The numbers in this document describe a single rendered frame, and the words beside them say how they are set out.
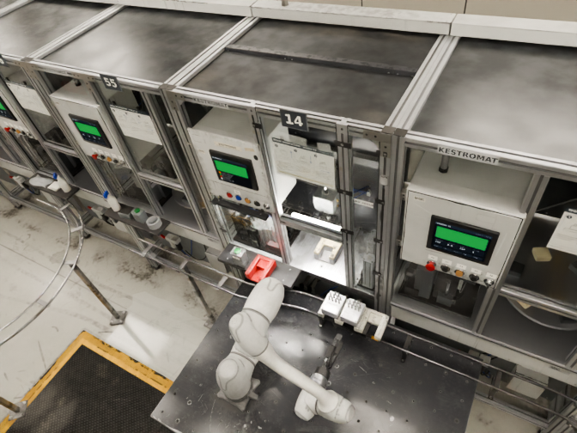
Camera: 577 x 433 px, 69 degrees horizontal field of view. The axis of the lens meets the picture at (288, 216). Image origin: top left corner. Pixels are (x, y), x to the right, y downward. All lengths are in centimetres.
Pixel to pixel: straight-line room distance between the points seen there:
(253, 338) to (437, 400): 111
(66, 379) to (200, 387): 152
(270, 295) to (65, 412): 228
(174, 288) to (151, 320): 33
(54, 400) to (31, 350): 57
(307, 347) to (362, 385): 37
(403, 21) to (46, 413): 348
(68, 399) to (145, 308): 85
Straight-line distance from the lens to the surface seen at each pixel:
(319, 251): 253
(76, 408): 369
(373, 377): 246
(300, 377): 194
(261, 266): 254
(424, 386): 247
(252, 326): 174
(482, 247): 179
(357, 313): 234
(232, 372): 226
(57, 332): 415
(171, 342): 359
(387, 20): 227
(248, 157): 201
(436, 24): 222
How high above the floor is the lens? 297
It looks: 47 degrees down
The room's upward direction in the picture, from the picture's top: 11 degrees counter-clockwise
